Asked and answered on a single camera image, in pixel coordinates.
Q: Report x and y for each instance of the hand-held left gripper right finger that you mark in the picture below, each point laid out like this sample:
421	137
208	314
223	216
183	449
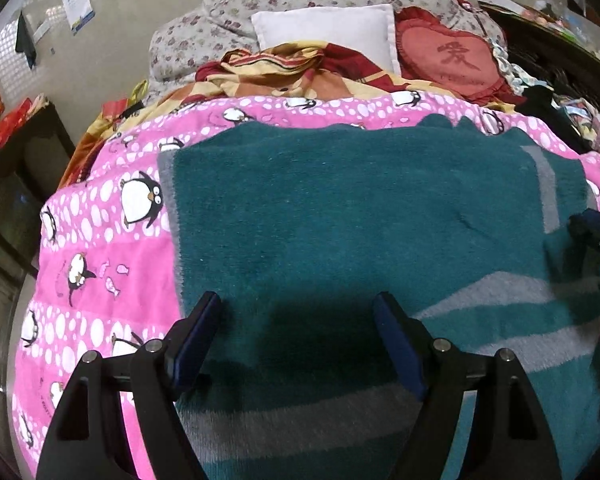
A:
399	347

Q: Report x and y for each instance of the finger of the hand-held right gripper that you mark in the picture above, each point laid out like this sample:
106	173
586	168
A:
597	232

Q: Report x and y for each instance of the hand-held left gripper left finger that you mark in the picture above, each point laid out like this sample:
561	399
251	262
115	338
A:
186	366

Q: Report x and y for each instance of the teal grey striped towel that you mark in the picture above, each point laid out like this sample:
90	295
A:
330	200

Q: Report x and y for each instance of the pile of colourful clothes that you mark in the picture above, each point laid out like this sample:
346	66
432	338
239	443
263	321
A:
587	120

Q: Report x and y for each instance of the pink penguin print blanket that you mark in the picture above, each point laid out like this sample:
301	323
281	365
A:
90	280

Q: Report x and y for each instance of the black cloth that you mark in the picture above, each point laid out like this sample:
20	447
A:
547	107

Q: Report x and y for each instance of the dark carved wooden headboard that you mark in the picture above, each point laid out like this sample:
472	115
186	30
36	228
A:
555	55

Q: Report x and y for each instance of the row of colourful trinkets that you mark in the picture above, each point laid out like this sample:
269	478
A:
575	25

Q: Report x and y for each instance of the red heart cushion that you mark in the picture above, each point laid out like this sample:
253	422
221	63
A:
450	55

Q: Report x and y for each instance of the black cabinet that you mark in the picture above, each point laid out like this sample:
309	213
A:
15	195

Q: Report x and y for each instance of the red packets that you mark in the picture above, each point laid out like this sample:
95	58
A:
12	125

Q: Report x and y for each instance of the yellow red patterned sheet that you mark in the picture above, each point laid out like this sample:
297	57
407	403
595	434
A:
280	67

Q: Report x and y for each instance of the white pillow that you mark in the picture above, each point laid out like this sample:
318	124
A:
325	25

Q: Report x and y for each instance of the dark cloth on wall hook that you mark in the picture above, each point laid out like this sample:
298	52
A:
26	40

